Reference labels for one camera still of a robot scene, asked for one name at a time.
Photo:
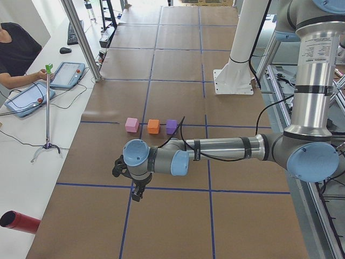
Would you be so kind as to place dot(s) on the pink foam block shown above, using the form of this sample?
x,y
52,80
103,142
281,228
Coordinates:
x,y
132,125

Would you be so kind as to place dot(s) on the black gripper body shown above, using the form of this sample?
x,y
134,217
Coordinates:
x,y
140,183

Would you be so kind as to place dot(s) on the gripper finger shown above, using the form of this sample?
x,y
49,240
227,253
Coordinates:
x,y
137,194

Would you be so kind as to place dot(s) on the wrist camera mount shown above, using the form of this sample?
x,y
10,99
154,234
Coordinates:
x,y
120,168

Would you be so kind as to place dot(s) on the teach pendant tablet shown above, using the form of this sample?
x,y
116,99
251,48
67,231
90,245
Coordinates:
x,y
27,101
67,75

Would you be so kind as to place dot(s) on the red cylinder tube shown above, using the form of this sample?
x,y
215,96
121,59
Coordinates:
x,y
21,222

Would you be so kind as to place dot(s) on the black keyboard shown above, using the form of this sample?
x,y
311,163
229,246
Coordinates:
x,y
72,38

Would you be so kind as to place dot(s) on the far teach pendant tablet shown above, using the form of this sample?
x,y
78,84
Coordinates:
x,y
67,75

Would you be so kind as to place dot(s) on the orange foam block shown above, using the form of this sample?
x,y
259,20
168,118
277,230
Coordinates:
x,y
153,126

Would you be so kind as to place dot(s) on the green handled reacher grabber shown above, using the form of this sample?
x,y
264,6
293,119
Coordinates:
x,y
47,145

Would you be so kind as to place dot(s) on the brown paper table cover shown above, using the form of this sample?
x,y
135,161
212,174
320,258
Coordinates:
x,y
160,66

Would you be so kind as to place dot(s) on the black computer mouse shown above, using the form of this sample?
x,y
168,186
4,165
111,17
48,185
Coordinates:
x,y
65,50

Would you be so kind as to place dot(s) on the aluminium frame post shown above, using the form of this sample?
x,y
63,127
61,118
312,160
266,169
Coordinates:
x,y
84,45

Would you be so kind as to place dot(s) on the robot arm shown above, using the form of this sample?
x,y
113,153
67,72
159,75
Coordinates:
x,y
304,148

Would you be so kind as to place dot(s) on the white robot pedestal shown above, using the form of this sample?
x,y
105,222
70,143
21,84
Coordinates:
x,y
235,77

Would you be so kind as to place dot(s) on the near teach pendant tablet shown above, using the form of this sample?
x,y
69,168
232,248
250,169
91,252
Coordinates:
x,y
27,101

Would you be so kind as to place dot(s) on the purple foam block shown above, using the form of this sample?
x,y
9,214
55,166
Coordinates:
x,y
171,126

